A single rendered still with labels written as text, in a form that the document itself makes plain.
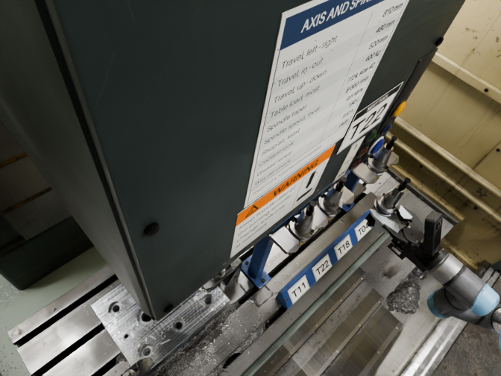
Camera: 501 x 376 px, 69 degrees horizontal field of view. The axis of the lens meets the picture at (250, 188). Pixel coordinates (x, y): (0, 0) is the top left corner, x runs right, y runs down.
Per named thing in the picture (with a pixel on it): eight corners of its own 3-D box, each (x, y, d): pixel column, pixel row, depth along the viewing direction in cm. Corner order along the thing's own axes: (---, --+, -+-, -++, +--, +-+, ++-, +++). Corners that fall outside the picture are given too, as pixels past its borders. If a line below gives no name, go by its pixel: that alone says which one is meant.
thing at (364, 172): (380, 178, 104) (381, 176, 103) (369, 187, 101) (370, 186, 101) (361, 163, 106) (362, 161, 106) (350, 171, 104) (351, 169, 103)
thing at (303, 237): (297, 215, 94) (299, 210, 92) (316, 229, 93) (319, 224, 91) (283, 231, 91) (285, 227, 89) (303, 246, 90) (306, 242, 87)
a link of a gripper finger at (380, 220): (358, 224, 102) (388, 243, 100) (367, 214, 97) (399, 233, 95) (363, 217, 103) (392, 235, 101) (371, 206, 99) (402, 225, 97)
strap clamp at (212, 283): (239, 275, 115) (244, 255, 103) (206, 302, 109) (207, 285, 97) (232, 268, 116) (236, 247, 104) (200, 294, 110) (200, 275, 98)
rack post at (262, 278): (271, 279, 115) (291, 236, 91) (259, 289, 113) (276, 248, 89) (250, 257, 119) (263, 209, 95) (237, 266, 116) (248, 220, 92)
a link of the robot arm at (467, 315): (462, 328, 102) (487, 319, 93) (423, 314, 103) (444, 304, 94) (462, 301, 106) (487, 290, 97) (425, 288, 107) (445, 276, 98)
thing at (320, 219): (332, 220, 94) (332, 218, 93) (318, 232, 91) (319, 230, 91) (312, 202, 96) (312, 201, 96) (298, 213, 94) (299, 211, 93)
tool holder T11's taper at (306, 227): (300, 214, 92) (306, 200, 86) (314, 224, 90) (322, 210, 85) (290, 226, 89) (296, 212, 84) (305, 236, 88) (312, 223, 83)
